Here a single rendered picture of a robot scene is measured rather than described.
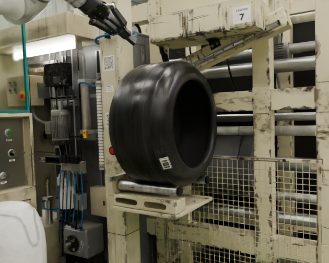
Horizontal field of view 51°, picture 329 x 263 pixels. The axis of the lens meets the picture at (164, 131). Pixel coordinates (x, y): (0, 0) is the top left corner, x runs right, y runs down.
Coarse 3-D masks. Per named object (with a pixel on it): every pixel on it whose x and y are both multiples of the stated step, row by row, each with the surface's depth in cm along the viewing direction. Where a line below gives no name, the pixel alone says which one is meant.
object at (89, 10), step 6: (90, 0) 109; (96, 0) 110; (84, 6) 110; (90, 6) 110; (96, 6) 111; (102, 6) 112; (84, 12) 112; (90, 12) 111; (96, 12) 115; (108, 12) 115; (102, 18) 117
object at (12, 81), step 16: (0, 16) 159; (0, 32) 159; (16, 32) 166; (0, 48) 159; (16, 48) 166; (0, 64) 159; (16, 64) 166; (0, 80) 159; (16, 80) 166; (0, 96) 159; (16, 96) 166; (0, 112) 159; (16, 112) 166
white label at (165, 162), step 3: (159, 159) 141; (162, 159) 140; (165, 159) 140; (168, 159) 140; (162, 162) 141; (165, 162) 141; (168, 162) 141; (162, 165) 142; (165, 165) 142; (168, 165) 142; (171, 165) 142; (165, 168) 143; (168, 168) 143; (171, 168) 143
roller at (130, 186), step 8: (120, 184) 166; (128, 184) 163; (136, 184) 161; (144, 184) 159; (152, 184) 157; (160, 184) 155; (144, 192) 159; (152, 192) 156; (160, 192) 153; (168, 192) 151; (176, 192) 149
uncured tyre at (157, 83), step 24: (144, 72) 151; (168, 72) 146; (192, 72) 158; (120, 96) 148; (144, 96) 141; (168, 96) 141; (192, 96) 187; (120, 120) 145; (144, 120) 139; (168, 120) 140; (192, 120) 192; (216, 120) 180; (120, 144) 147; (144, 144) 140; (168, 144) 140; (192, 144) 190; (144, 168) 147; (192, 168) 159
